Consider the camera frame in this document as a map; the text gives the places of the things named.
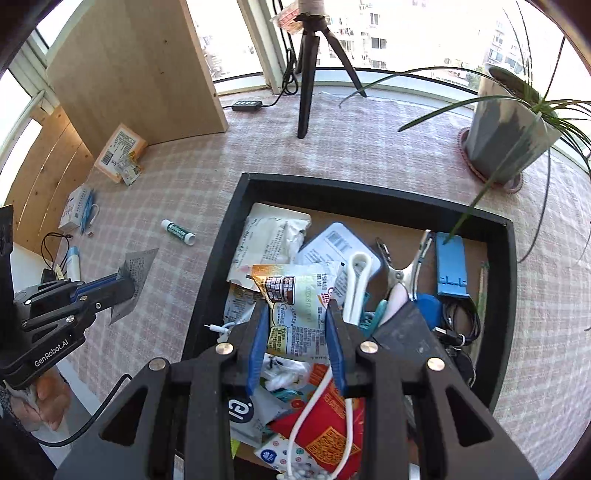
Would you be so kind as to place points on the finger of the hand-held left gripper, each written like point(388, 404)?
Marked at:
point(99, 284)
point(111, 300)

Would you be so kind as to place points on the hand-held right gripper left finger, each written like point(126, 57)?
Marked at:
point(256, 355)

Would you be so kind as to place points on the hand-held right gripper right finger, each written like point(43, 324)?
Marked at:
point(336, 355)

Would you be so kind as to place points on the grey sachet with dark circle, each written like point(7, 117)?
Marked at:
point(242, 410)
point(138, 272)

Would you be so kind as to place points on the white drink mix packet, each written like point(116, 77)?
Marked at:
point(300, 318)

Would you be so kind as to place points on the black tray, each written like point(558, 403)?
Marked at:
point(221, 258)

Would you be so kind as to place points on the pink checked tablecloth desktop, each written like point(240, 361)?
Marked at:
point(184, 184)

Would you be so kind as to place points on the person's left hand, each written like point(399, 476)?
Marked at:
point(51, 401)

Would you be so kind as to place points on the white sunscreen bottle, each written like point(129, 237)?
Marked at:
point(73, 263)

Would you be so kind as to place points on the white printed packet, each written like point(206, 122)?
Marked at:
point(238, 304)

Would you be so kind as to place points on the teal plastic clip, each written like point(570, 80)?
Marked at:
point(378, 311)

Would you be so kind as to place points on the blue packet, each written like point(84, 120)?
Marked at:
point(87, 210)

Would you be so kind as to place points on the red printed bag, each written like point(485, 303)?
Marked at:
point(323, 429)

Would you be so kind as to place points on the peach tube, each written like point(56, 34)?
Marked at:
point(396, 302)

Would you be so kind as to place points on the white floral printed box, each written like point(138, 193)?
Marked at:
point(71, 207)

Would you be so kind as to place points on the green white lip balm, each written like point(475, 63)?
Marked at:
point(178, 231)

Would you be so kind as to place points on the white dotted packet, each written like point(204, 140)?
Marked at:
point(277, 454)

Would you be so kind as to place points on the blue round tape measure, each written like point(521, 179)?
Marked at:
point(429, 309)

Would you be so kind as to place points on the silver metal clamp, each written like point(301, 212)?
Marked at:
point(406, 277)

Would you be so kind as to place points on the white torn packet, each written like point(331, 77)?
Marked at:
point(268, 240)

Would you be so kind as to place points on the wooden slat board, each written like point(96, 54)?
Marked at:
point(46, 175)

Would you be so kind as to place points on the black silver key clip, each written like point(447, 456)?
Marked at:
point(461, 364)

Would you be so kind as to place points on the orange tissue pack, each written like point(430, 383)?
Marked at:
point(117, 147)

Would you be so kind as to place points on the blue phone stand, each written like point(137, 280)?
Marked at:
point(452, 263)

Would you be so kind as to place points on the wooden upright panel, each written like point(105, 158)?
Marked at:
point(138, 69)

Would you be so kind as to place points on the pink round coaster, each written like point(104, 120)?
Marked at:
point(512, 184)

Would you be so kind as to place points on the grey plant pot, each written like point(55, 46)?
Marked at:
point(489, 129)

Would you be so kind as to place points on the black tripod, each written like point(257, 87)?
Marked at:
point(307, 69)

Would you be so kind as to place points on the window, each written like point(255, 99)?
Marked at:
point(406, 41)

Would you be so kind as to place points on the green spider plant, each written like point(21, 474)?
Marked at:
point(538, 104)

